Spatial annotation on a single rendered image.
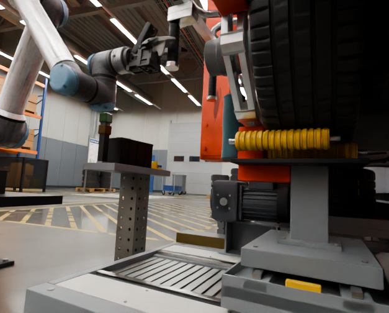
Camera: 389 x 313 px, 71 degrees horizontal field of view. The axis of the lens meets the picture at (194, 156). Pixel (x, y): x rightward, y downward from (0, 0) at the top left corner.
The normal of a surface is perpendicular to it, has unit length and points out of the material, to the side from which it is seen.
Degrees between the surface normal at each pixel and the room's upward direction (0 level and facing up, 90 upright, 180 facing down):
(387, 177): 90
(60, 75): 96
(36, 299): 90
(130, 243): 90
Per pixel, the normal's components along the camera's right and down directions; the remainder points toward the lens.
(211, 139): -0.44, -0.12
